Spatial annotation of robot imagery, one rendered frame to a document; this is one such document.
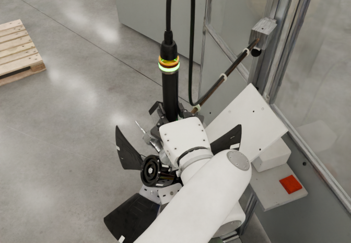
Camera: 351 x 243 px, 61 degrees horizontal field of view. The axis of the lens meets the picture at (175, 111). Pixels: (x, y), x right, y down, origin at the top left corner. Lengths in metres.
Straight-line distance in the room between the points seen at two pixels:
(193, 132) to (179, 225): 0.25
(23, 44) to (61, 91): 0.89
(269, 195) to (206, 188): 1.07
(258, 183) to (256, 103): 0.49
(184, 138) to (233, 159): 0.16
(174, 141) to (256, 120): 0.59
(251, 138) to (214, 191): 0.72
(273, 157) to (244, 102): 0.40
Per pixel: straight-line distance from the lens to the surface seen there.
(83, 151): 2.78
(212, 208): 0.48
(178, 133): 0.67
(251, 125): 1.20
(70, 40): 4.09
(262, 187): 1.56
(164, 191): 1.13
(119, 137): 1.37
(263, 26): 1.24
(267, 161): 1.52
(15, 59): 3.77
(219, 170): 0.50
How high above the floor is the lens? 2.18
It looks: 48 degrees down
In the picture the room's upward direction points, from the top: straight up
